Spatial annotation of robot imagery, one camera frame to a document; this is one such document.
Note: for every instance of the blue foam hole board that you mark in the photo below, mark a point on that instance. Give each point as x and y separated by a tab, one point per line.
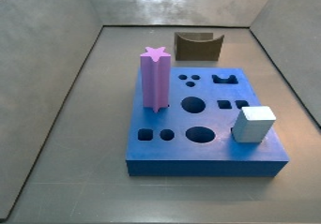
185	139

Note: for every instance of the black curved fixture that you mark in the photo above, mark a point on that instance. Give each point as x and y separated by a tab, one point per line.
197	46

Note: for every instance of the purple star prism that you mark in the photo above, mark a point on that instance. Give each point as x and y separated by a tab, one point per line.
155	69

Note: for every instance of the light blue rectangular block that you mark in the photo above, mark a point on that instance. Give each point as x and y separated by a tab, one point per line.
253	123

